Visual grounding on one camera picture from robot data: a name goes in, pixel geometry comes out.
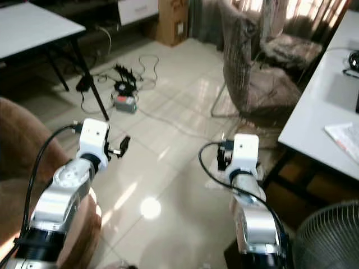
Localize brown plush sofa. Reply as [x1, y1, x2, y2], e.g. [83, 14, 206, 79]
[0, 97, 103, 269]

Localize grey and red power box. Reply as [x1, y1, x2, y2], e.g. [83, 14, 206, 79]
[112, 94, 139, 114]

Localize black spiky charger device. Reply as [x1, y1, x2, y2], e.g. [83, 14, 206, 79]
[113, 63, 139, 95]

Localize black power adapter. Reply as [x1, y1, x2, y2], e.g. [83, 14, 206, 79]
[76, 75, 91, 93]

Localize long white desk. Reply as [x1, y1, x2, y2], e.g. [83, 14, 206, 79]
[261, 10, 359, 194]

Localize white printed paper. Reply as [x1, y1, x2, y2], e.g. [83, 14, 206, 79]
[324, 122, 359, 166]

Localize chair with grey fur cushion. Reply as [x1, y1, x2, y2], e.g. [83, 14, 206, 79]
[260, 0, 325, 72]

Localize grey mesh fan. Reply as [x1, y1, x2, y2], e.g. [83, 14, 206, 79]
[292, 201, 359, 269]

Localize brown cardboard box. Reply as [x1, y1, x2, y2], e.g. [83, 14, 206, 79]
[155, 0, 190, 48]

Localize white cabinet panel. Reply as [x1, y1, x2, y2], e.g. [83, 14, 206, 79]
[118, 0, 159, 26]

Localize white table with black legs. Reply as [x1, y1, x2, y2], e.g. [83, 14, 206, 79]
[0, 1, 111, 122]

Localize striped window curtain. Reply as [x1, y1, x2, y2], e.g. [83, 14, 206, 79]
[188, 0, 351, 51]

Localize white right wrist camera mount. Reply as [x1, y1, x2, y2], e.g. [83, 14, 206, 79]
[229, 134, 260, 174]

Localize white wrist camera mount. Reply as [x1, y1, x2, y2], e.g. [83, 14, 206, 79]
[229, 134, 260, 174]
[78, 118, 111, 161]

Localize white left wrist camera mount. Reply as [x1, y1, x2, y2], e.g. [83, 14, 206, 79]
[78, 118, 111, 161]

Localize black floor cable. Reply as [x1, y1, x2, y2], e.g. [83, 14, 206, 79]
[80, 54, 160, 114]

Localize wire chair with brown cover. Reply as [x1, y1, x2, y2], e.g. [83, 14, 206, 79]
[210, 0, 305, 125]

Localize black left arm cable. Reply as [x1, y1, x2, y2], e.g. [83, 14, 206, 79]
[0, 124, 86, 269]

